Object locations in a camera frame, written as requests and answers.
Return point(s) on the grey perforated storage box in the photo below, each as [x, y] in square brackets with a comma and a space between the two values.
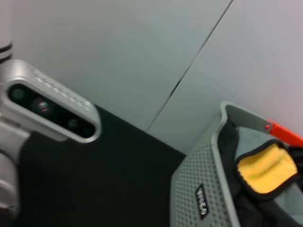
[191, 179]

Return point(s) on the yellow towel with black trim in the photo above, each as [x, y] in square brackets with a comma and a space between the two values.
[262, 170]

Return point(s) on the black cloth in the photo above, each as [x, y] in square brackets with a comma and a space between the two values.
[227, 146]

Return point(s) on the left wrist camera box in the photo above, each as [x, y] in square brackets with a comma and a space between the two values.
[54, 108]

